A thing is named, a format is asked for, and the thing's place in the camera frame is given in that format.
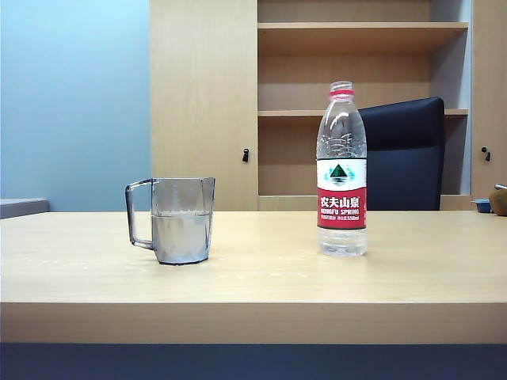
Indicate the clear water bottle red label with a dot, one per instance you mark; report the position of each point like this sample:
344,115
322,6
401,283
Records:
341,206

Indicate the brown round fruit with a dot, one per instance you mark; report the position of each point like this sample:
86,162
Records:
500,202

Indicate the black cabinet door key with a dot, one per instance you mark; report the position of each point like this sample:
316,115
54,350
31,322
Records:
245,155
486,153

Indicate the grey upholstered seat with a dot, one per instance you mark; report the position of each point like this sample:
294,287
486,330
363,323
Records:
21,206

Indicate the dark navy office chair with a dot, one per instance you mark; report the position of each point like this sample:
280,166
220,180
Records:
404,158

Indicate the clear grey plastic mug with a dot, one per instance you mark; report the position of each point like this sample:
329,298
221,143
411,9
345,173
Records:
182,237

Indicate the small blue bowl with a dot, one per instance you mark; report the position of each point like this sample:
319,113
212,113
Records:
482,205

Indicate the light wooden shelf cabinet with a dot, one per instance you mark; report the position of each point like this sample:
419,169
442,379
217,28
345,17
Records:
202,79

